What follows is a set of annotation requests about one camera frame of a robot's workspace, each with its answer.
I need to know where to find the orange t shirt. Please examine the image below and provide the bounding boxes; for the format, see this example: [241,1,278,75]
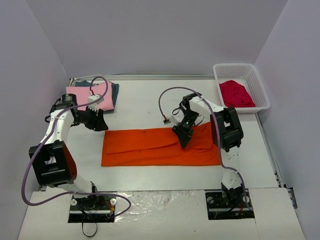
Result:
[101,122,220,167]

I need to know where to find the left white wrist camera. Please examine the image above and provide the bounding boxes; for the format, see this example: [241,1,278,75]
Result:
[87,94,104,111]

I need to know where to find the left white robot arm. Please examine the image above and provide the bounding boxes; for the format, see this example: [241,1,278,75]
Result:
[29,94,109,209]

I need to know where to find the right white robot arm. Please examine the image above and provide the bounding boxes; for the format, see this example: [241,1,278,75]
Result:
[172,93,244,207]

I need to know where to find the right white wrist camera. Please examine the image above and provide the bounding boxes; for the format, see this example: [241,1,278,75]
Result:
[163,115,180,126]

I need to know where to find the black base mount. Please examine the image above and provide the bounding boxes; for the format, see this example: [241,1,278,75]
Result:
[68,195,117,223]
[205,190,255,221]

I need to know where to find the dark blue folded t shirt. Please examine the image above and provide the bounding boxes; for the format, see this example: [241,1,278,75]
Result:
[74,80,120,114]

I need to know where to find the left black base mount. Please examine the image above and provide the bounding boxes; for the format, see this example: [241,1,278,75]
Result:
[68,195,117,223]

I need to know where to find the thin black cable loop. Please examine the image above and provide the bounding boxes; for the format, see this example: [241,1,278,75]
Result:
[81,212,98,238]

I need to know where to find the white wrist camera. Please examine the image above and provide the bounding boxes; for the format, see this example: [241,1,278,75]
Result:
[163,115,180,126]
[87,94,104,111]

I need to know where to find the white plastic basket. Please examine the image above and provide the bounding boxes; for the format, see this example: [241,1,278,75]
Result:
[213,63,270,114]

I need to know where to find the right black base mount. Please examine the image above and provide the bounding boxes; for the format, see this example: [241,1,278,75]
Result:
[205,190,255,221]

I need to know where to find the pink folded t shirt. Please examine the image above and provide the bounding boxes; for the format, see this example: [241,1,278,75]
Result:
[66,81,114,111]

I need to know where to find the red t shirt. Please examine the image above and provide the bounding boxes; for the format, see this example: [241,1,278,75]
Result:
[219,80,256,108]

